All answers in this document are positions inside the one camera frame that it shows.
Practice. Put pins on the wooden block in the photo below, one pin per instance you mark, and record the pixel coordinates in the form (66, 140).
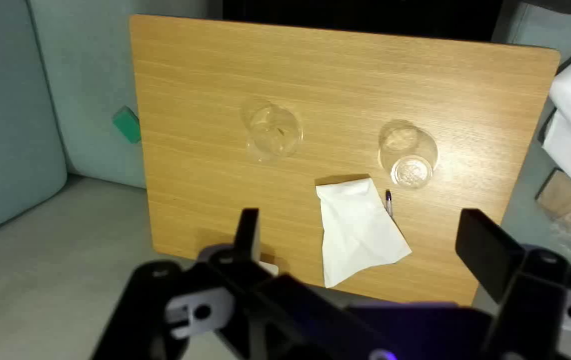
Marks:
(560, 195)

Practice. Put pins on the pen with clear barrel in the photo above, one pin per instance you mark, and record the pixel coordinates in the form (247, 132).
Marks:
(389, 202)

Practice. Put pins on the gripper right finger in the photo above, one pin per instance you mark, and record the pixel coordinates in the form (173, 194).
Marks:
(488, 250)

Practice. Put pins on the clear plastic cup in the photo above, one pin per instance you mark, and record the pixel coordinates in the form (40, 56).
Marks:
(408, 155)
(273, 132)

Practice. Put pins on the small white paper scrap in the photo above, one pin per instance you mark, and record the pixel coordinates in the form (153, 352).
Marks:
(269, 269)

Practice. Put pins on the white paper napkin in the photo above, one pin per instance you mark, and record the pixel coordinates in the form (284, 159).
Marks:
(358, 230)

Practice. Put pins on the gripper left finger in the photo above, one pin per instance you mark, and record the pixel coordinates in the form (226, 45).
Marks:
(245, 235)

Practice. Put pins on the green sponge block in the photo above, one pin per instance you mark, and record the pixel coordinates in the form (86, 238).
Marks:
(126, 125)

